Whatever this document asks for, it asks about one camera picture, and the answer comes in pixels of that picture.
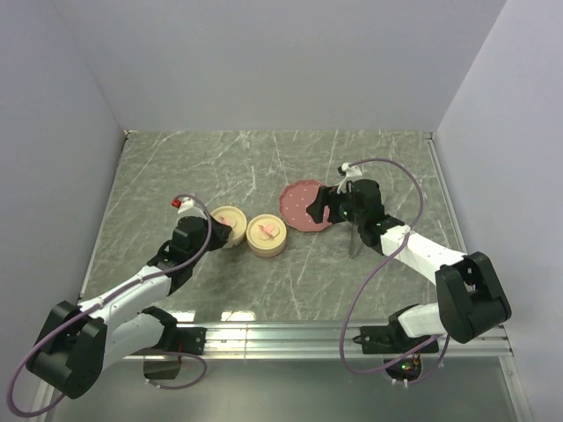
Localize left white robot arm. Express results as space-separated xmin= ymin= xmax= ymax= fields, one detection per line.
xmin=26 ymin=216 xmax=232 ymax=399

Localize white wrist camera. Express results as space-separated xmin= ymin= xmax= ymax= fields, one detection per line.
xmin=338 ymin=163 xmax=362 ymax=185
xmin=171 ymin=197 xmax=206 ymax=219

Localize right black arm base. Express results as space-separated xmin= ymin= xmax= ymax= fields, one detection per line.
xmin=352 ymin=323 xmax=440 ymax=382

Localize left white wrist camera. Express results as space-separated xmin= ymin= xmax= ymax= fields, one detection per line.
xmin=171 ymin=197 xmax=206 ymax=219

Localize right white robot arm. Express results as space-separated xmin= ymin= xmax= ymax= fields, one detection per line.
xmin=306 ymin=179 xmax=512 ymax=352

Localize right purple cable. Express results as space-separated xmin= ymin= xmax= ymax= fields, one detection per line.
xmin=339 ymin=157 xmax=450 ymax=384

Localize pink lunch box tier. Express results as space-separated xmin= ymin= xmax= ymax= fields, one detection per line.
xmin=247 ymin=240 xmax=285 ymax=258

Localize cream lid with pink handle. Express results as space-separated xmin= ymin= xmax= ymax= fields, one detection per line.
xmin=246 ymin=214 xmax=287 ymax=244

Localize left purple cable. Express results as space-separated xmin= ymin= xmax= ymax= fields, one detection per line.
xmin=7 ymin=193 xmax=215 ymax=417

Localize purple cable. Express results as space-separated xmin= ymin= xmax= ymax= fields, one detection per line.
xmin=339 ymin=157 xmax=450 ymax=384
xmin=7 ymin=193 xmax=215 ymax=417

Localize aluminium mounting rail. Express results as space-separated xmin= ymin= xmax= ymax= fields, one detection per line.
xmin=118 ymin=319 xmax=514 ymax=361

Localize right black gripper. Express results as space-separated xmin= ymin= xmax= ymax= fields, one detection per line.
xmin=305 ymin=186 xmax=364 ymax=227

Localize steel lunch box bowl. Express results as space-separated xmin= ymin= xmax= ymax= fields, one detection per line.
xmin=223 ymin=235 xmax=245 ymax=249

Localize pink scalloped plate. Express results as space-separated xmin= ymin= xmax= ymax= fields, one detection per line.
xmin=278 ymin=179 xmax=331 ymax=233

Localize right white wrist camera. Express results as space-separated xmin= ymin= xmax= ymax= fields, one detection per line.
xmin=338 ymin=163 xmax=362 ymax=185

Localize metal tongs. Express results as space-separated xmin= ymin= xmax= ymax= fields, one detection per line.
xmin=348 ymin=223 xmax=364 ymax=259

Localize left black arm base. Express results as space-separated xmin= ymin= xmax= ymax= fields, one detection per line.
xmin=142 ymin=327 xmax=208 ymax=390

